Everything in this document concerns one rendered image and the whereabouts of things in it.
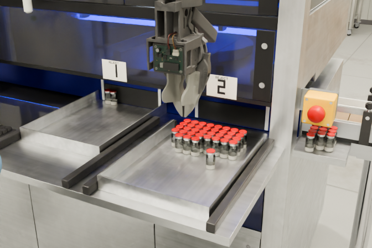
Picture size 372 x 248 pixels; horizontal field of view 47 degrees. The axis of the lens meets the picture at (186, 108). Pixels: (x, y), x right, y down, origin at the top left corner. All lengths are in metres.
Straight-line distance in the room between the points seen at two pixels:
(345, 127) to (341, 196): 1.51
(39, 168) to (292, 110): 0.63
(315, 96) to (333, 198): 1.63
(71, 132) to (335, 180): 1.95
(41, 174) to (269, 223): 0.63
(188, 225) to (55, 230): 1.01
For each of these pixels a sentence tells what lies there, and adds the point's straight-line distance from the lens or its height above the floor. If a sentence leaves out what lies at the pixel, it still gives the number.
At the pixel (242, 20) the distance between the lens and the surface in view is 1.08.
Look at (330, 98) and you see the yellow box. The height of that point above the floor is 1.03.
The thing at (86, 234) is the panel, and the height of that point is 0.37.
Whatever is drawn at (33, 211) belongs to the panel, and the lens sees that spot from 1.82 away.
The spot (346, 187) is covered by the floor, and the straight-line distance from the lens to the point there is 2.78.
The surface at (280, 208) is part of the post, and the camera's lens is 1.23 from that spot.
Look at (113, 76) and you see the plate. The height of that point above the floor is 1.00.
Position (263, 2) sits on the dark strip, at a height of 1.24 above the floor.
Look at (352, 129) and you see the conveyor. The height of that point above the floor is 0.92.
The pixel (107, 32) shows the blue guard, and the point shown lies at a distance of 1.27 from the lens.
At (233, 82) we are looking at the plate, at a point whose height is 1.04.
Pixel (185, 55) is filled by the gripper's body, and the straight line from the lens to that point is 0.66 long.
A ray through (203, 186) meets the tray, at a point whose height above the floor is 0.88.
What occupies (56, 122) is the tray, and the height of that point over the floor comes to 0.88.
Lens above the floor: 1.38
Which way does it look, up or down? 21 degrees down
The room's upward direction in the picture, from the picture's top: straight up
